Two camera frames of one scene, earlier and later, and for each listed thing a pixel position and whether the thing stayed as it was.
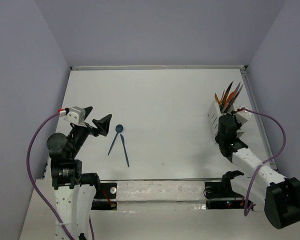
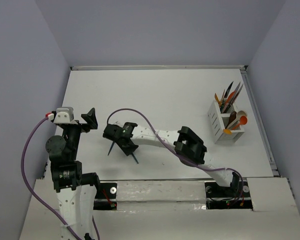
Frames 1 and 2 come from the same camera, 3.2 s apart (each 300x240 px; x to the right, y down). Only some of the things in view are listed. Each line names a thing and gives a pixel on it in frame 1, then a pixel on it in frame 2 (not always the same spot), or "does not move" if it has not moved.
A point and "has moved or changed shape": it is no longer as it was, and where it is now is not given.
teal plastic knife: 125,151 has moved or changed shape
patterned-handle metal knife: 225,96 does not move
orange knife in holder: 218,101 does not move
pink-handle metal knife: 237,94 does not move
